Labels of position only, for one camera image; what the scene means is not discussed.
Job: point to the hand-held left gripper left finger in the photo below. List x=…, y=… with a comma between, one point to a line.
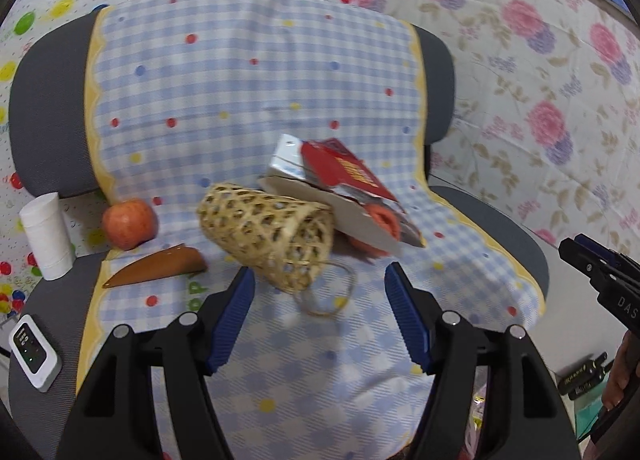
x=235, y=310

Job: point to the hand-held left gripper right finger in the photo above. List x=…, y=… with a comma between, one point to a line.
x=400, y=305

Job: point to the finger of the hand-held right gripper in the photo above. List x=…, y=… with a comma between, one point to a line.
x=607, y=256
x=582, y=260

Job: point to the red snack packet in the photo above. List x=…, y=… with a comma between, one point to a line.
x=345, y=167

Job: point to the person's right hand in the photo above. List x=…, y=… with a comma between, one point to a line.
x=622, y=372

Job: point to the woven bamboo basket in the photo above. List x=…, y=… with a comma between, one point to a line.
x=260, y=230

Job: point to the brown carrot-shaped piece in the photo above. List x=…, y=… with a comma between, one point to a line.
x=160, y=267

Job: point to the teal transparent box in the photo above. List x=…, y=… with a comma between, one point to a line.
x=587, y=420

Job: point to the red apple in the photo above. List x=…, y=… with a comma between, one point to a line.
x=129, y=224

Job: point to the white toilet paper roll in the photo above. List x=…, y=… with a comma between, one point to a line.
x=47, y=237

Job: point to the white electronic device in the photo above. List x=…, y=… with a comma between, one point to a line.
x=32, y=352

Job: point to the blue checkered dotted cloth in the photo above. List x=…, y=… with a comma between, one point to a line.
x=225, y=89

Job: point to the grey upholstered chair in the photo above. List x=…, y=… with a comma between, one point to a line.
x=50, y=109

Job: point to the floral wall sheet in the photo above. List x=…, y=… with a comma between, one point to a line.
x=525, y=89

